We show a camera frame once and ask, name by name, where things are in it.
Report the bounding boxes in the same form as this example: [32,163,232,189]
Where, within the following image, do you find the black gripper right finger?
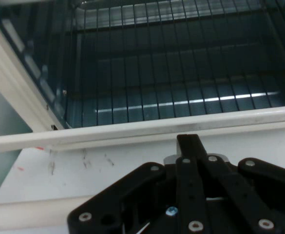
[190,134,285,234]

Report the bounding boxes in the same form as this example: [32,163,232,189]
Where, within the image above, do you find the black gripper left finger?
[67,134,208,234]

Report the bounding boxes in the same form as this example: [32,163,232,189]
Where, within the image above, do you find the glass oven door with handle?
[0,104,285,232]

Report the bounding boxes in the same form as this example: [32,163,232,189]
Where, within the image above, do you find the cream toaster oven body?
[0,0,285,134]

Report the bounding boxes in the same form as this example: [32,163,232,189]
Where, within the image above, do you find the metal wire oven rack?
[68,0,285,127]

